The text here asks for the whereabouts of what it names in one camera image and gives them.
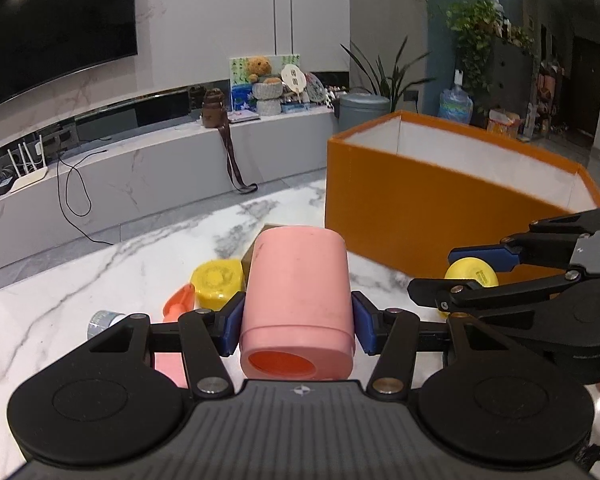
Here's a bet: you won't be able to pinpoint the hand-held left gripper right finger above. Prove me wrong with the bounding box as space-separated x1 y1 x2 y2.
351 291 518 397

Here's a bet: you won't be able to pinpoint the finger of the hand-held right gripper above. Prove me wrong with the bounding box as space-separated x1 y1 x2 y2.
407 269 582 316
447 206 600 283

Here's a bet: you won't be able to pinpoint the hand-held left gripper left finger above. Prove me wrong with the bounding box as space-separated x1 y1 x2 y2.
86 291 247 398

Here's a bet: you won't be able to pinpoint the yellow dropper bottle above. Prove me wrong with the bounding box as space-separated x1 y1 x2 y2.
444 257 499 316

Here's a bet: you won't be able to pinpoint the yellow tape measure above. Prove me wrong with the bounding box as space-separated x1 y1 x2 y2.
190 258 246 311

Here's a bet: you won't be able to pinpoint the pink bottle with orange cap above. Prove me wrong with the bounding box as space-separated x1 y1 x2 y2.
152 284 196 389

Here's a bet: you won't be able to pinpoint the pink cylindrical container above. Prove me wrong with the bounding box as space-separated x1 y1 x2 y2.
238 226 357 381

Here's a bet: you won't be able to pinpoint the orange cardboard box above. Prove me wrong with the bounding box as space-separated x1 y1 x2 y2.
324 111 600 281

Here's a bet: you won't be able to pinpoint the small grey jar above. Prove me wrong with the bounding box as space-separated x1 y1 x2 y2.
86 310 126 341

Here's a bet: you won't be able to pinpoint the colourful cardboard box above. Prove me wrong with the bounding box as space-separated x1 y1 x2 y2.
486 108 526 139

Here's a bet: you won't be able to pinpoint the blue water jug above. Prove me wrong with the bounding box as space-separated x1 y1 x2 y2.
437 71 475 123

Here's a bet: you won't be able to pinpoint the white marble tv console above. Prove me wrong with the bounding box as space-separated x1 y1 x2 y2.
0 105 351 279

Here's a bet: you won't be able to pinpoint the dark cabinet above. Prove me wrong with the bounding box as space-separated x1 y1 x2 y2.
480 37 536 121

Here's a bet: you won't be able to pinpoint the grey trash can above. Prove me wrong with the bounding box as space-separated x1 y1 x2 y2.
332 92 392 133

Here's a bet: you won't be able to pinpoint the long-leaf potted plant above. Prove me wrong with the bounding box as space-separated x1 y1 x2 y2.
340 35 436 116

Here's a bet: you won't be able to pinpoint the leafy green plant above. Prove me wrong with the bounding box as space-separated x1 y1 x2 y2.
445 0 511 91

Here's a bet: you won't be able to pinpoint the patterned plate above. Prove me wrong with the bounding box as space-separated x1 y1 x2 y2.
305 72 326 106

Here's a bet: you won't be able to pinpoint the white router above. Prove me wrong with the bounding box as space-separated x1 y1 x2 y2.
7 135 48 194

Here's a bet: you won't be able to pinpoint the white round hand fan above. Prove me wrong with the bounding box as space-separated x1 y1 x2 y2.
281 62 306 96

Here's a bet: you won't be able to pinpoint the teddy bear display items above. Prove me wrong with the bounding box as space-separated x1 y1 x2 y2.
228 54 301 111

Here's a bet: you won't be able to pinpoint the brown teddy bear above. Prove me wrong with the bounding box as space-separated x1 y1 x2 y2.
245 56 273 83

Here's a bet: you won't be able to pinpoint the black television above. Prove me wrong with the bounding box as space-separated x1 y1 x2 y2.
0 0 139 116

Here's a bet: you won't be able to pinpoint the brown camera bag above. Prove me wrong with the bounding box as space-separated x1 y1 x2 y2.
201 87 259 194

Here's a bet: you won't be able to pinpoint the black cable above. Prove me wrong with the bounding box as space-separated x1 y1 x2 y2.
56 147 116 246

